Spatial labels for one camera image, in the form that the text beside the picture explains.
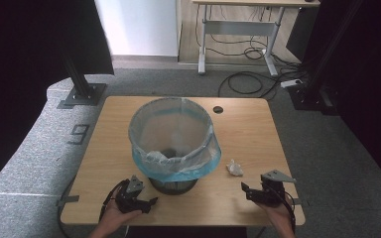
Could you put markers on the person's left hand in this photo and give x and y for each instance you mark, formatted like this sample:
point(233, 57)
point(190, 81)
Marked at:
point(117, 216)

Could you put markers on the trash bin with blue liner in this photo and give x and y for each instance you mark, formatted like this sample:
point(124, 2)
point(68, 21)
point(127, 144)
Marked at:
point(175, 132)

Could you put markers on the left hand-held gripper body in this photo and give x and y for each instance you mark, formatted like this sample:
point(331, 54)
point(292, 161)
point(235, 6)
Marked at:
point(129, 200)

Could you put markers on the black mesh trash bin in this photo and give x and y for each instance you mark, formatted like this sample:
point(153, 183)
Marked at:
point(173, 187)

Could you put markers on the white wall panel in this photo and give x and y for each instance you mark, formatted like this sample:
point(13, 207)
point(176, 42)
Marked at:
point(139, 26)

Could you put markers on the black metal stand with base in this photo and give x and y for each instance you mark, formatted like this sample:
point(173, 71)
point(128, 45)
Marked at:
point(81, 89)
point(311, 92)

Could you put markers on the white power strip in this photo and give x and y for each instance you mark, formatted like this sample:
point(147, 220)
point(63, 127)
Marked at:
point(291, 83)

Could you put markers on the white paper wad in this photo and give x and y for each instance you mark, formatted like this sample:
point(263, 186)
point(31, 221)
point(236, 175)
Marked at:
point(234, 168)

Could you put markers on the wooden desk with grey legs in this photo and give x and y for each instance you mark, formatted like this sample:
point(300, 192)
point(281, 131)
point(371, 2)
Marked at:
point(241, 28)

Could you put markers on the black table grommet hole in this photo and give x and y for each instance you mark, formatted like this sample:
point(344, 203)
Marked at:
point(218, 109)

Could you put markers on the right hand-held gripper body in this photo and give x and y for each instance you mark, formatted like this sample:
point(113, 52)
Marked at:
point(271, 195)

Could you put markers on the person's right hand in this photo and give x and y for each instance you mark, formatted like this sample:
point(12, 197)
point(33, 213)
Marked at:
point(278, 213)

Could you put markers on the grey metal table bracket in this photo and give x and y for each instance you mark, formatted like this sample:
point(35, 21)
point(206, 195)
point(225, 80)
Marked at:
point(297, 201)
point(67, 199)

